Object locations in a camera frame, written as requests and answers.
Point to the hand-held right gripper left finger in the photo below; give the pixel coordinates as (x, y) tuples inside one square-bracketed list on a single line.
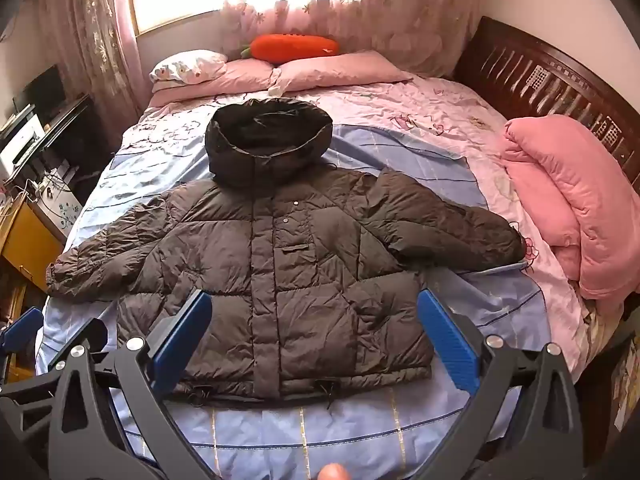
[(182, 345)]

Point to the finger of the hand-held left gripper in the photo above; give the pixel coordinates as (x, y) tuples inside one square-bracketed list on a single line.
[(97, 336), (22, 331)]

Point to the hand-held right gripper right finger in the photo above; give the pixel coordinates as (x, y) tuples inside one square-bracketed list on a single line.
[(447, 342)]

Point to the dark brown hooded puffer jacket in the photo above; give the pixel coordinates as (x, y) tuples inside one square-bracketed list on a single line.
[(300, 260)]

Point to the person's right hand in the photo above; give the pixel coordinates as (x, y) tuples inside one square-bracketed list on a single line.
[(333, 473)]

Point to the yellow wooden cabinet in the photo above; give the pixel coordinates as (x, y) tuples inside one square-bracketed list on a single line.
[(27, 245)]

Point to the white floral box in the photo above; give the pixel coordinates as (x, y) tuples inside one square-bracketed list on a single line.
[(69, 217)]

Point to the blue and pink printed bedsheet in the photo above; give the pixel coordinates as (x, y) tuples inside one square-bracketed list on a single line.
[(425, 160)]

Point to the pink folded quilt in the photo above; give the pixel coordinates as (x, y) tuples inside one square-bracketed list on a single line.
[(580, 210)]

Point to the white printer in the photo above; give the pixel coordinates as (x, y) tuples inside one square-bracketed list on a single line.
[(20, 142)]

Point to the black desk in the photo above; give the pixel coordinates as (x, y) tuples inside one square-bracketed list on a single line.
[(80, 130)]

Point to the black monitor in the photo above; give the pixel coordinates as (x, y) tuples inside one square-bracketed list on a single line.
[(46, 87)]

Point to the pink pillow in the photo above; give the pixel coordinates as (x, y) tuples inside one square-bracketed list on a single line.
[(340, 70), (225, 82)]

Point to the white floral pillow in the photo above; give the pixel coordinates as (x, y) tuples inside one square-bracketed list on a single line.
[(187, 65)]

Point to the pink floral curtain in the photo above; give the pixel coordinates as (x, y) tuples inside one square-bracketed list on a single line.
[(400, 15), (90, 35)]

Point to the orange carrot plush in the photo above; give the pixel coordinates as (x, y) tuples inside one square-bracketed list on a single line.
[(295, 47)]

